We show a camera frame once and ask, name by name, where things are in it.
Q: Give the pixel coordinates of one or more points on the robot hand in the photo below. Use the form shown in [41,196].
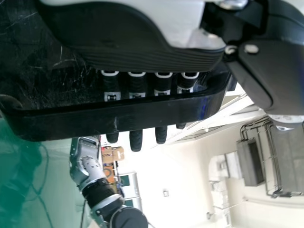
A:
[142,35]

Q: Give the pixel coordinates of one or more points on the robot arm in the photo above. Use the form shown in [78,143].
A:
[95,171]

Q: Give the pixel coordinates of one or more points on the brown cardboard box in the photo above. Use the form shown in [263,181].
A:
[117,154]

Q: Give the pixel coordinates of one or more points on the white cabinet with green panels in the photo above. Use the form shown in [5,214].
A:
[130,187]

